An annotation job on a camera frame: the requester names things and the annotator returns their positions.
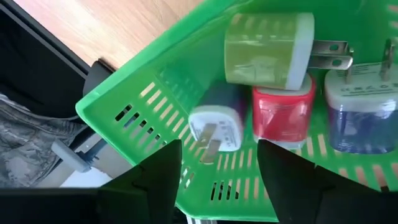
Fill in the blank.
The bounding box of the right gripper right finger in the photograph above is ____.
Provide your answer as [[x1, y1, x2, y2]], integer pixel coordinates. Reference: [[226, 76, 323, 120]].
[[256, 139, 398, 224]]

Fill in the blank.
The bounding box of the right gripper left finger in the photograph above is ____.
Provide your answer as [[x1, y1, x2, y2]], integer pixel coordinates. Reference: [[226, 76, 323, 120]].
[[96, 139, 183, 224]]

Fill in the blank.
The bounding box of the pink white charger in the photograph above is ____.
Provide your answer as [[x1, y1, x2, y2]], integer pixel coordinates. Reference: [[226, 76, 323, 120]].
[[251, 74, 317, 151]]

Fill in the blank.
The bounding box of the purple white charger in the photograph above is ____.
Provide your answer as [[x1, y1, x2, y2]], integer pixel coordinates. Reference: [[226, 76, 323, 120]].
[[324, 39, 398, 156], [187, 81, 248, 165]]

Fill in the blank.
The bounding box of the green plastic basket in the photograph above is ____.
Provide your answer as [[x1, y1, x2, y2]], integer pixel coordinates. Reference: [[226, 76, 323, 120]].
[[75, 0, 398, 223]]

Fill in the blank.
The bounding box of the green white charger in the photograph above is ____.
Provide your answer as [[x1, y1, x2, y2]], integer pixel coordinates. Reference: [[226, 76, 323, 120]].
[[223, 12, 354, 91]]

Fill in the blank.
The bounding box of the white bar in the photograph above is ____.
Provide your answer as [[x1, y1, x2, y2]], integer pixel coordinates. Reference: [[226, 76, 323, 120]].
[[60, 169, 114, 189]]

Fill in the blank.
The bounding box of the black aluminium table frame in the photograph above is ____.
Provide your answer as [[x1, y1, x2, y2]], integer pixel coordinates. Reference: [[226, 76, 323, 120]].
[[0, 0, 116, 121]]

